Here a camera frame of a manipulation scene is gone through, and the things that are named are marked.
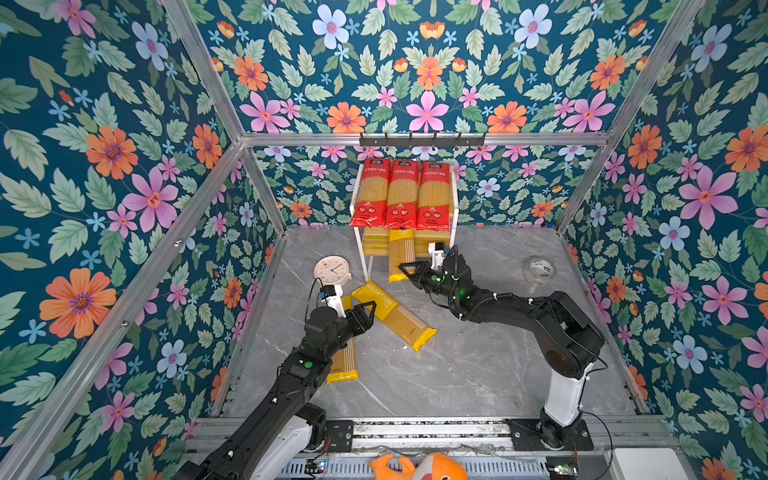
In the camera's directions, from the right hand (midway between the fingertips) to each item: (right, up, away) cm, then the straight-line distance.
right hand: (400, 264), depth 85 cm
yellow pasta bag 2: (+2, -20, +7) cm, 21 cm away
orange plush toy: (+7, -43, -22) cm, 49 cm away
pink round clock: (-25, -3, +20) cm, 32 cm away
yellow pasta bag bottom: (-16, -28, -1) cm, 32 cm away
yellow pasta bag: (0, +4, +4) cm, 5 cm away
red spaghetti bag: (-8, +15, -8) cm, 19 cm away
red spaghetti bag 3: (+9, +18, -6) cm, 21 cm away
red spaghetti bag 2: (+1, +19, -4) cm, 20 cm away
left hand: (-7, -9, -8) cm, 14 cm away
